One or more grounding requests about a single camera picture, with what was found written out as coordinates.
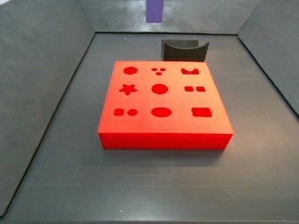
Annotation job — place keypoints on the purple rectangular block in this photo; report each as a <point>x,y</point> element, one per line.
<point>154,11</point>

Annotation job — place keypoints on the dark grey curved holder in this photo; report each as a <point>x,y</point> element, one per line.
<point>183,50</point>

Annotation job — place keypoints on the red shape sorter block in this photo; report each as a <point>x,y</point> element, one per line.
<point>163,105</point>

